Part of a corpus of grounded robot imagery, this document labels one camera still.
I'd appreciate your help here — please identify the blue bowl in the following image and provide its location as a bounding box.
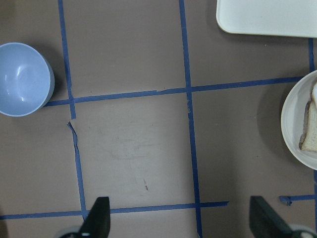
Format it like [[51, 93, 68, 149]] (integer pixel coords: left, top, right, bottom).
[[0, 42, 55, 117]]

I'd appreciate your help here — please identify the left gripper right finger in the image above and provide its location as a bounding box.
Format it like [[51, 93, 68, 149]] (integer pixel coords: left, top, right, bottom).
[[249, 196, 296, 238]]

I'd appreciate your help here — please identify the bread slice on plate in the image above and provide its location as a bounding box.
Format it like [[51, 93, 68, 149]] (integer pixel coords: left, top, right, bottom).
[[299, 101, 317, 152]]

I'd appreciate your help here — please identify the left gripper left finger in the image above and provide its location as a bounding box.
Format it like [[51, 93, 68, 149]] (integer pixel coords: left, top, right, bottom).
[[79, 197, 110, 238]]

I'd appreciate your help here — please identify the cream bear tray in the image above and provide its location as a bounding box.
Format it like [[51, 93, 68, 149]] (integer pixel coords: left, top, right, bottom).
[[216, 0, 317, 38]]

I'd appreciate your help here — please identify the white round plate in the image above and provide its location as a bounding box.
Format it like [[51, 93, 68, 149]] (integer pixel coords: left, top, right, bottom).
[[280, 71, 317, 170]]

